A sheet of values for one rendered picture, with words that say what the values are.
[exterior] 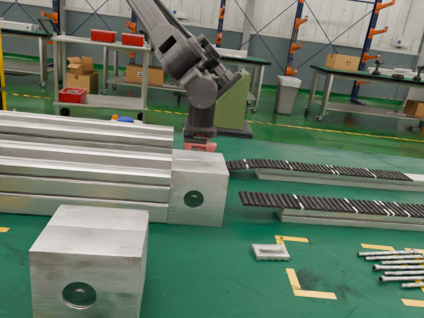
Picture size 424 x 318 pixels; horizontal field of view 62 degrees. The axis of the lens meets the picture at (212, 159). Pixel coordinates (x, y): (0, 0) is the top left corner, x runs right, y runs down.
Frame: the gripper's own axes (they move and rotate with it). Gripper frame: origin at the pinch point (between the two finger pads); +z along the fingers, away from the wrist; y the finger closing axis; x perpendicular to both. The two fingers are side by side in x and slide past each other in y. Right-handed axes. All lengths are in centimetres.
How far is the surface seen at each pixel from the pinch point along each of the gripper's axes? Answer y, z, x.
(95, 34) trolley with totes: -294, -17, -85
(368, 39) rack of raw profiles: -684, -64, 395
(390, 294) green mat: 38.2, 2.3, 24.6
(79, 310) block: 45.6, -0.6, -13.4
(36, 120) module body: -2.5, -5.9, -34.6
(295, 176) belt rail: 1.1, 0.7, 23.2
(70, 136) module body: 4.7, -5.2, -25.6
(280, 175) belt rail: 1.1, 0.7, 19.5
